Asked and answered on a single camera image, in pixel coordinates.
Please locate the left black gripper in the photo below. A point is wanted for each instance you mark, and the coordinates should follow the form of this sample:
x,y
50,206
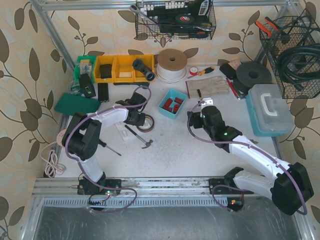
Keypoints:
x,y
139,119

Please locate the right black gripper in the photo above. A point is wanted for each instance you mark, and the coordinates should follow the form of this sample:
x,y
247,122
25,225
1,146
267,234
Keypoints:
x,y
196,120

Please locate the brown tape roll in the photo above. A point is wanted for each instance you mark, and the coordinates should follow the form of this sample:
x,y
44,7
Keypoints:
x,y
148,124

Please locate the black handled hammer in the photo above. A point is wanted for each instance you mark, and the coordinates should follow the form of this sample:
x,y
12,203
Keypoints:
x,y
147,143

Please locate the red spring long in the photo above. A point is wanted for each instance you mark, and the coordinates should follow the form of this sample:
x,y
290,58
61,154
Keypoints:
x,y
176,108
167,104

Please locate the red spring short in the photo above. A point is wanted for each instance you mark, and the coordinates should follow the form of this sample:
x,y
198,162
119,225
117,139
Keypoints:
x,y
178,100

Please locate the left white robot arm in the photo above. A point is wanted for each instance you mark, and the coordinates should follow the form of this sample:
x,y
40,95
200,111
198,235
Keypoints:
x,y
82,138

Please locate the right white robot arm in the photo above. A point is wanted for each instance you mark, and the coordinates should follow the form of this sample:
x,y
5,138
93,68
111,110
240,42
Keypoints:
x,y
287,185

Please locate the black yellow screwdriver thin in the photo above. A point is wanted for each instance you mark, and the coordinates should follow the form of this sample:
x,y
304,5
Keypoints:
x,y
199,94

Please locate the beige work glove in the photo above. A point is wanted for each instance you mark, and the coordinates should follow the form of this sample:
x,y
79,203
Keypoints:
x,y
216,85

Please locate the black orange screwdriver left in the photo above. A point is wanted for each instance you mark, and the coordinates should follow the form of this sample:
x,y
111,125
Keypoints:
x,y
110,148

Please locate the red utility knife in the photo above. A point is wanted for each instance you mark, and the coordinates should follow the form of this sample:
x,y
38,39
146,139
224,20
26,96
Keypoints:
x,y
238,94

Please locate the teal plastic bin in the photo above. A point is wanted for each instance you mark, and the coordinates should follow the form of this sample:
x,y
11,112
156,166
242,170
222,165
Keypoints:
x,y
172,93

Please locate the black aluminium extrusion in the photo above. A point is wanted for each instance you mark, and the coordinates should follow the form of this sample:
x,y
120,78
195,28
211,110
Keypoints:
x,y
103,92

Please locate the yellow triple bin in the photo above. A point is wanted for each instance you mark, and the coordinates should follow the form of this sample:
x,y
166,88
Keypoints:
x,y
122,70

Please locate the red white tape roll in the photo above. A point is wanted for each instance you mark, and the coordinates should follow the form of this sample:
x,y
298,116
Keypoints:
x,y
193,71

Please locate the grey pipe fitting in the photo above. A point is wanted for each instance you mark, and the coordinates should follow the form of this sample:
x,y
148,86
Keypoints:
x,y
138,65

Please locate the black sander block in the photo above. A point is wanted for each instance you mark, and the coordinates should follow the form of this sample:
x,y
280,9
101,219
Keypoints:
x,y
228,71

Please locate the black foam block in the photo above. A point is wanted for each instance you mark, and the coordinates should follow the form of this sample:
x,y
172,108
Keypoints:
x,y
105,71

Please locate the black disc spool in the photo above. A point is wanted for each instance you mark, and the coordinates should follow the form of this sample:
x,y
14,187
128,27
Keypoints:
x,y
249,74

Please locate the clear teal toolbox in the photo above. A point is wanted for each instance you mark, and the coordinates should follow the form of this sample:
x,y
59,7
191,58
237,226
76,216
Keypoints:
x,y
268,111

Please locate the green case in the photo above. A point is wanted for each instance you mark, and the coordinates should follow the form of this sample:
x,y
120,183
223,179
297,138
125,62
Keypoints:
x,y
70,104

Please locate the green bin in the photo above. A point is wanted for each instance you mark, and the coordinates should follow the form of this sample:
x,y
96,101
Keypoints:
x,y
84,65

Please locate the pink round power strip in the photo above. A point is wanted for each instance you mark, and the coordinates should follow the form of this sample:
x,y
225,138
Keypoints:
x,y
59,138

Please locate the black electrical tape roll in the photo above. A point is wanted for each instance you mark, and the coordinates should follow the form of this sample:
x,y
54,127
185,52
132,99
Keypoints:
x,y
184,19

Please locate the white peg base plate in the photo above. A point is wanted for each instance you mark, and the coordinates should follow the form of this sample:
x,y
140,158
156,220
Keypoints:
x,y
124,132

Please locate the white cable spool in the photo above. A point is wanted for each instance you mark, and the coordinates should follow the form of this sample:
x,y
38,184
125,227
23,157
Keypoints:
x,y
171,66

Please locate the wire basket top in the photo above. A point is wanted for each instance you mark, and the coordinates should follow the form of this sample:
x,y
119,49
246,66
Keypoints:
x,y
155,20

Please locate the wire basket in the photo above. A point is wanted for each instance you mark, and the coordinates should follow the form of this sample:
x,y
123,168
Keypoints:
x,y
155,20
294,56

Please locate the wire basket right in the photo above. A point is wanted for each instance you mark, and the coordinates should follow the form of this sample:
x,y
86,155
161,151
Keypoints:
x,y
294,56

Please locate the orange handled pliers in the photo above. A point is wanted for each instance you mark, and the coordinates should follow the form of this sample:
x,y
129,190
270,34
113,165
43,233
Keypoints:
x,y
269,23

